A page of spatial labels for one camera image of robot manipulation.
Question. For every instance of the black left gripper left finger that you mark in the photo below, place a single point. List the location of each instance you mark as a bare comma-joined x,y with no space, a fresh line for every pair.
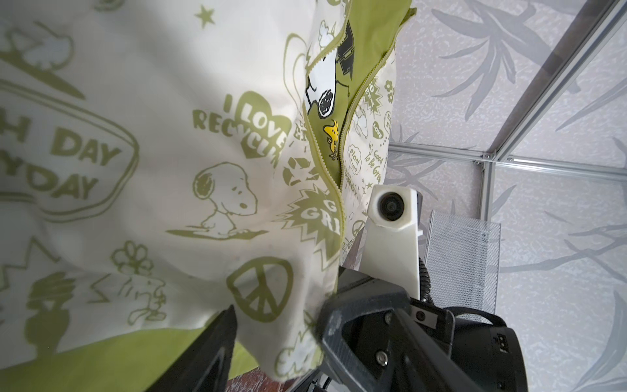
205,365

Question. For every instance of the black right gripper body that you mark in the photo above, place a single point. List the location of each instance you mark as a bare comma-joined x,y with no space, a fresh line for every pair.
354,333

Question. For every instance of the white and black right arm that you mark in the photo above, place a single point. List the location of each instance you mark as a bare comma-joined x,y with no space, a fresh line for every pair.
485,349

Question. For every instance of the white green printed jacket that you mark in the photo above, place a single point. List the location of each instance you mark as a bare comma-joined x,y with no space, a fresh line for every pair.
165,161

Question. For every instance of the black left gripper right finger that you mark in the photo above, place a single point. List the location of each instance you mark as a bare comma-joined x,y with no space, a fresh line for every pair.
419,364

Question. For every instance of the white wire mesh basket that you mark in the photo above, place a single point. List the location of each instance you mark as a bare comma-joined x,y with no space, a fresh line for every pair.
463,261

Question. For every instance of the aluminium enclosure frame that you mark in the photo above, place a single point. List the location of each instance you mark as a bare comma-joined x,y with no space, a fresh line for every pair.
595,24

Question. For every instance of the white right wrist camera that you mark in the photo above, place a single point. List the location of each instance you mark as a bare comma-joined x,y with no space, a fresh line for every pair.
391,242

